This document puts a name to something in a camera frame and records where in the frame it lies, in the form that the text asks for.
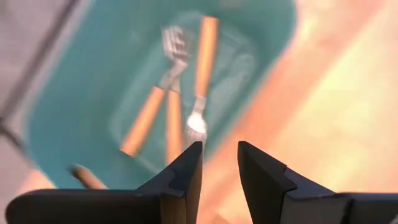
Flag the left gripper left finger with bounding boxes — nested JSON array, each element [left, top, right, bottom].
[[5, 141, 203, 224]]

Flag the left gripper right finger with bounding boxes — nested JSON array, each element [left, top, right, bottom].
[[238, 141, 398, 224]]

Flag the orange-handled fork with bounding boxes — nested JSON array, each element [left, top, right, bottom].
[[119, 26, 190, 158], [160, 24, 192, 165], [185, 15, 220, 149]]

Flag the teal plastic bin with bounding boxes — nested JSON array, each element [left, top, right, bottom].
[[24, 0, 298, 190]]

